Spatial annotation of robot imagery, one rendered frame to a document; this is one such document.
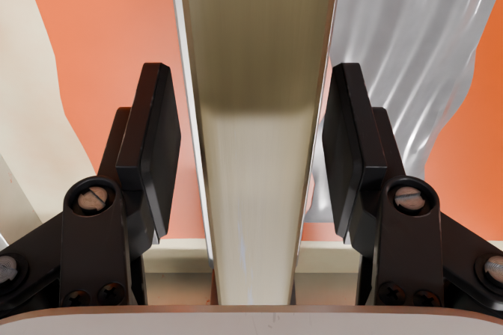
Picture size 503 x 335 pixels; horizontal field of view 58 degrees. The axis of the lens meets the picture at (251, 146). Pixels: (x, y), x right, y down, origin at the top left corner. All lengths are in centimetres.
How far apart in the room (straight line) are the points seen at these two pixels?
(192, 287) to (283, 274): 23
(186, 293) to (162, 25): 23
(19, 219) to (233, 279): 19
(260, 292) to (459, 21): 14
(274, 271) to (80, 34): 14
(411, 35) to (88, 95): 16
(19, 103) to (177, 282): 20
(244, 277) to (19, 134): 17
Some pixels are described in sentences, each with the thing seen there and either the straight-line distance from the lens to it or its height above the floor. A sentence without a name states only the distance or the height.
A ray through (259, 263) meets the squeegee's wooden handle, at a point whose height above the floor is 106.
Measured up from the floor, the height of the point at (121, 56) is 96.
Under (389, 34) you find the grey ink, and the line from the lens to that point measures 22.
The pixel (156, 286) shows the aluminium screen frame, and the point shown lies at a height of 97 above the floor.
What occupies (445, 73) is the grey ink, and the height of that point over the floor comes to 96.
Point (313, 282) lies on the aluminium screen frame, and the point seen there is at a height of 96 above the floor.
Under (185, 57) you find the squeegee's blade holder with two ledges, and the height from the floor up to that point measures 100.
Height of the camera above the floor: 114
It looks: 43 degrees down
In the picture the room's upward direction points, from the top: 180 degrees clockwise
